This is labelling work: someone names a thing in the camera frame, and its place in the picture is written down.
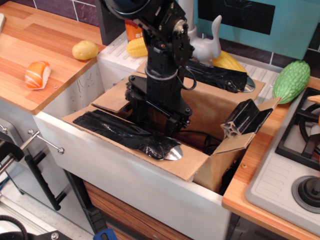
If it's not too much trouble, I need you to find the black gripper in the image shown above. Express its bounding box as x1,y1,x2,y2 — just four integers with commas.
125,73,192,137

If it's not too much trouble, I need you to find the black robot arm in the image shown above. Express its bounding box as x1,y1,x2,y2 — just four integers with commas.
104,0,195,136

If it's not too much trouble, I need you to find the black taped spoon front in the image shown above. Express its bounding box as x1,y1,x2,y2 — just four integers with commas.
72,109,183,161

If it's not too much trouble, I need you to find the black taped spoon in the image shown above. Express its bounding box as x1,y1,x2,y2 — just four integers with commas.
185,60,256,93
72,109,183,161

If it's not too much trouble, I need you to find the black taped aluminium profile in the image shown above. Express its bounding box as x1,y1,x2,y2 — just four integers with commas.
220,99,273,139

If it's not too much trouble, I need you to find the black taped spoon rear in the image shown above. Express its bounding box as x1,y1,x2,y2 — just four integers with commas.
185,60,256,93

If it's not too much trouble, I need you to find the grey toy faucet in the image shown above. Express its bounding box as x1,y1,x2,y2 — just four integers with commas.
177,0,222,63

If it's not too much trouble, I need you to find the yellow toy corn right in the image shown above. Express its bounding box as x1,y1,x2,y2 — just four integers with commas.
211,50,247,73

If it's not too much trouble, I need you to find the yellow toy corn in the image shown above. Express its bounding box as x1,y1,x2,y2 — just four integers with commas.
211,50,247,73
126,37,148,57

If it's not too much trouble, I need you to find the yellow toy corn left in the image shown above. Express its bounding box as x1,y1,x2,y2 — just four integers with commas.
126,37,148,57

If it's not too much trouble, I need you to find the white toy sink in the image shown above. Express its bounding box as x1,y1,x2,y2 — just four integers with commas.
34,31,283,240

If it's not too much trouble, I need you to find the orange soup can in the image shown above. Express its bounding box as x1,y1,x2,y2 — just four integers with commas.
124,20,143,42

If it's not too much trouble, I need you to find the yellow toy potato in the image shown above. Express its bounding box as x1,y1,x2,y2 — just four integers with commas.
72,40,99,61

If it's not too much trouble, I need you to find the toy stove top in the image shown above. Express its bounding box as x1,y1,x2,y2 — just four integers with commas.
246,87,320,235

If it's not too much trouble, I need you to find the green bitter gourd toy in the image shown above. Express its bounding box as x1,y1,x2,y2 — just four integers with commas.
272,60,311,105

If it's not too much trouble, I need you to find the salmon sushi toy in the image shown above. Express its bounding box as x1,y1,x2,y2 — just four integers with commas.
24,61,51,90

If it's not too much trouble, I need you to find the teal toy appliance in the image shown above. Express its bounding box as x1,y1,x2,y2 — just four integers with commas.
194,0,320,60

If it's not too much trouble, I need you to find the black clamp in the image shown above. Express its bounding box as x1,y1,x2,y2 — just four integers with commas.
0,132,25,165

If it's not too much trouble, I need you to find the silver towel bar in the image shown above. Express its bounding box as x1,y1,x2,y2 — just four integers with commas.
0,125,65,174

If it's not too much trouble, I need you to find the black cabinet handle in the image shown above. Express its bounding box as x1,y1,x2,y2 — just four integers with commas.
24,151,67,211

